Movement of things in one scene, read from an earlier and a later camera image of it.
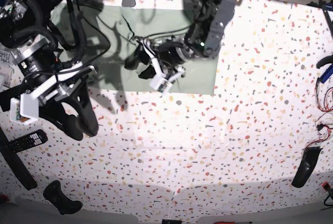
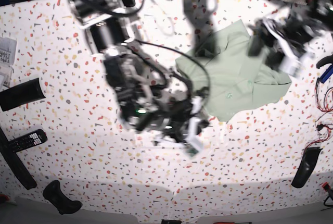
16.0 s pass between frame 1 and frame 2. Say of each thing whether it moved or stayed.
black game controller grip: stayed
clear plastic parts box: stayed
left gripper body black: moved
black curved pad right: stayed
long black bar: stayed
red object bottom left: stayed
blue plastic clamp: stayed
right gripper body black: moved
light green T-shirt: moved
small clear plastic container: stayed
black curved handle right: stayed
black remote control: stayed
